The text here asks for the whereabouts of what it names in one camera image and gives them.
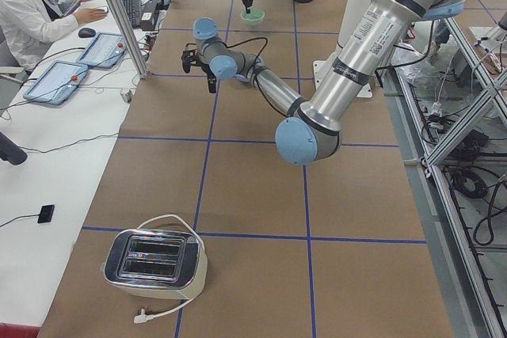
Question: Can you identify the green bowl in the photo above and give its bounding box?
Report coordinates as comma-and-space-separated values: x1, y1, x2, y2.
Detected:
240, 9, 265, 26

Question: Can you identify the far blue teach pendant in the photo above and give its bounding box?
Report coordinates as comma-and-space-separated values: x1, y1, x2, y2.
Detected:
76, 32, 127, 69

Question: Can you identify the blue teach pendant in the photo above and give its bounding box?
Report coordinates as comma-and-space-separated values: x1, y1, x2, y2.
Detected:
23, 60, 89, 105
76, 32, 127, 69

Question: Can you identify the black keyboard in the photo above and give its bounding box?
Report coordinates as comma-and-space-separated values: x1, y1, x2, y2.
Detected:
121, 0, 141, 28

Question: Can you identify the black computer mouse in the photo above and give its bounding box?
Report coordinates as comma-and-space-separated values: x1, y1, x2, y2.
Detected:
78, 28, 96, 38

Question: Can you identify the near blue teach pendant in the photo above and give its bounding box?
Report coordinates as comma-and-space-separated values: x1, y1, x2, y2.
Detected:
23, 60, 89, 105

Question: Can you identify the white and chrome toaster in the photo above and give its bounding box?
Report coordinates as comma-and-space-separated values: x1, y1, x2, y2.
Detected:
103, 229, 208, 300

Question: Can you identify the person in white coat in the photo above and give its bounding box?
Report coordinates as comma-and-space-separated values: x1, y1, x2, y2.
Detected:
1, 0, 107, 73

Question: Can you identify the small black square device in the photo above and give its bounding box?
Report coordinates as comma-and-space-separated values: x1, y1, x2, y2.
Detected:
37, 204, 55, 224

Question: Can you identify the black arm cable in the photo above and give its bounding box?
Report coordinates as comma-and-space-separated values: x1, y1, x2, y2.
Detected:
221, 36, 270, 78

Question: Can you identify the aluminium frame post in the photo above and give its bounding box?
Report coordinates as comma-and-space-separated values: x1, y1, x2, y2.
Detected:
106, 0, 148, 79

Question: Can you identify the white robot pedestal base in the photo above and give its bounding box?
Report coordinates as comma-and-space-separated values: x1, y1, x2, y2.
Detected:
311, 0, 385, 99

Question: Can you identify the white toaster power cable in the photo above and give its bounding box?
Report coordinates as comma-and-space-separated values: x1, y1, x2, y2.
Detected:
133, 214, 199, 324

